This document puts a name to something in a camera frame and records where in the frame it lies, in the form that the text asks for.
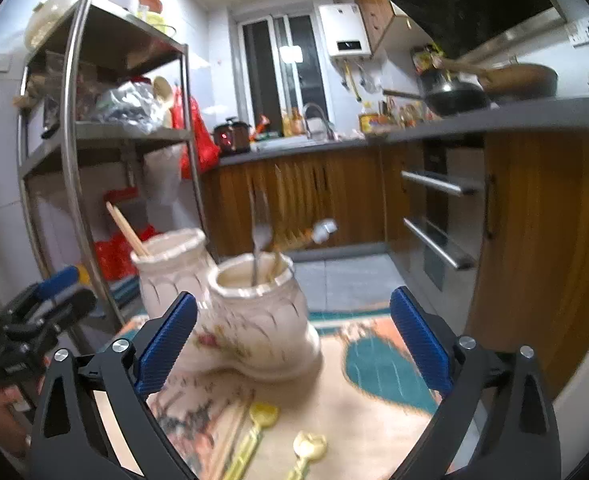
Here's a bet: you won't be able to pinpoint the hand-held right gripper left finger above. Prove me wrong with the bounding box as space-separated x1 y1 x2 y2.
28 290 198 480

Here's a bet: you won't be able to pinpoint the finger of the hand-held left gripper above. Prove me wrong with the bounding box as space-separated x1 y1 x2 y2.
4 265 81 317
2 287 98 350

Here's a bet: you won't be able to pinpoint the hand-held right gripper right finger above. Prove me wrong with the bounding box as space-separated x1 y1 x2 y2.
389 286 561 480

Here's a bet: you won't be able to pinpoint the wooden chopstick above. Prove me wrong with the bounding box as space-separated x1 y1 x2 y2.
105 202 148 258
108 202 151 257

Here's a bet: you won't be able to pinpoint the cream ceramic utensil holder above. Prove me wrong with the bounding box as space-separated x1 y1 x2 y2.
130 227 323 381

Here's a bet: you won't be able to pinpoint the metal fork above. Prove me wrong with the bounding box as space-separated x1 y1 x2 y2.
247 180 276 286

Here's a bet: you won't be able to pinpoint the metal flower-shaped spoon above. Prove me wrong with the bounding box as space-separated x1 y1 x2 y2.
273 217 339 253

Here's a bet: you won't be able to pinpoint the person's left hand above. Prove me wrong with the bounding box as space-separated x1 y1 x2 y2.
0 385 42 458

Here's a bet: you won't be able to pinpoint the red plastic bags pile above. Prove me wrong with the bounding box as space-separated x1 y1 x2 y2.
94 225 160 281

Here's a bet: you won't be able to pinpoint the red flat box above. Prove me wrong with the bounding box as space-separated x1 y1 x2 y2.
104 187 140 206

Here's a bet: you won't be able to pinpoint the printed tablecloth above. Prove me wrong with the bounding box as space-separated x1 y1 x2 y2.
109 310 455 480

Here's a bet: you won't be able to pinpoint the yellow plastic utensil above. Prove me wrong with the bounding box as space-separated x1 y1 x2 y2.
222 402 280 480
284 430 329 480

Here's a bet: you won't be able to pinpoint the built-in steel drawer appliance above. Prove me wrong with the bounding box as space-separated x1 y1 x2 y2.
399 140 488 293

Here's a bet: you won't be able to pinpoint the white hanging plastic bag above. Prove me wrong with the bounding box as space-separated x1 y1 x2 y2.
142 142 185 206

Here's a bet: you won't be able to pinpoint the metal shelf rack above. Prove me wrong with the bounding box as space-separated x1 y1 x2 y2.
17 0 210 326

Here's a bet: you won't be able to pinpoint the wooden base cabinets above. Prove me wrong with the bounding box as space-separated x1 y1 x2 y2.
202 130 589 396

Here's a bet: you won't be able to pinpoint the clear plastic bag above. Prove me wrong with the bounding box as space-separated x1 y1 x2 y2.
94 80 168 133

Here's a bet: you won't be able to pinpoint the red hanging plastic bag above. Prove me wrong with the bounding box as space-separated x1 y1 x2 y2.
172 87 220 181

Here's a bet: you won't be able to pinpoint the red electric cooker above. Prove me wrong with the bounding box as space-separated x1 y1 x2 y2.
213 117 252 156

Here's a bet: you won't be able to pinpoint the grey kitchen countertop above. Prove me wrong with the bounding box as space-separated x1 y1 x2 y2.
217 92 589 166

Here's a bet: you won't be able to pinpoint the black wok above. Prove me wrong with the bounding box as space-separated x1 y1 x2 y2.
382 70 490 117

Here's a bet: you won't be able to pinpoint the amber bottle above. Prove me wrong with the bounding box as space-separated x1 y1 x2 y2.
282 107 305 136

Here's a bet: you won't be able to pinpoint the metal faucet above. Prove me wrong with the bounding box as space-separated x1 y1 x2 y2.
302 102 336 142

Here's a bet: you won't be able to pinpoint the yellow-green container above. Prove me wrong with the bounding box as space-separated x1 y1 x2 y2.
144 10 178 38

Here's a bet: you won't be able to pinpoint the colourful packet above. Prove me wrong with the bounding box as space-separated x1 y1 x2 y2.
412 45 445 73

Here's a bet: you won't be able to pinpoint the window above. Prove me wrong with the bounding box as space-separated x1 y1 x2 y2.
234 10 333 133

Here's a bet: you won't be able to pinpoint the stack of bowls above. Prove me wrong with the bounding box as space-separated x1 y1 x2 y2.
109 0 164 16

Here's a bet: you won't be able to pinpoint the white water heater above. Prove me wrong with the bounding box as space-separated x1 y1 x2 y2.
319 2 373 58

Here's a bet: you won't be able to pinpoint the black range hood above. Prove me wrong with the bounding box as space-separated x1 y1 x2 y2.
385 0 568 58

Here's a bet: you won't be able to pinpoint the brown pan with wooden handle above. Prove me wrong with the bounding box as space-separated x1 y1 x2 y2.
432 55 559 103

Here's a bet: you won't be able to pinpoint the wooden wall cabinet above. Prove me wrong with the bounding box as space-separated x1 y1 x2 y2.
355 0 425 53

